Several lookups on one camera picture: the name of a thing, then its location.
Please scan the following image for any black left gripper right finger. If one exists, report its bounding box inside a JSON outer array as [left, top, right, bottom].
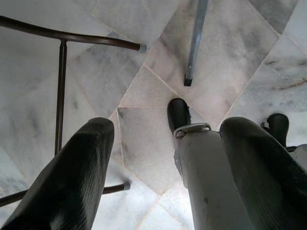
[[219, 116, 307, 230]]

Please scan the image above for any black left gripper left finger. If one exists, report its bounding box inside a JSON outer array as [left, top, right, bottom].
[[0, 117, 115, 230]]

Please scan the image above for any grey robot right leg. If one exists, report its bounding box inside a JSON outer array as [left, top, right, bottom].
[[261, 114, 307, 173]]

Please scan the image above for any grey robot leg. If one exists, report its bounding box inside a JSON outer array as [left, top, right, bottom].
[[261, 114, 307, 173], [167, 98, 243, 230]]

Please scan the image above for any grey robot left leg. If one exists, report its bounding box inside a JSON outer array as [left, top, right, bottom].
[[167, 98, 243, 230]]

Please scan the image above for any marble folding table red edge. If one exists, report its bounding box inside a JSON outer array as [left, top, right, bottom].
[[0, 15, 147, 208]]

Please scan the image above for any silver metal clothes rack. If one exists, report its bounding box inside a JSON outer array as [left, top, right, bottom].
[[184, 0, 209, 87]]

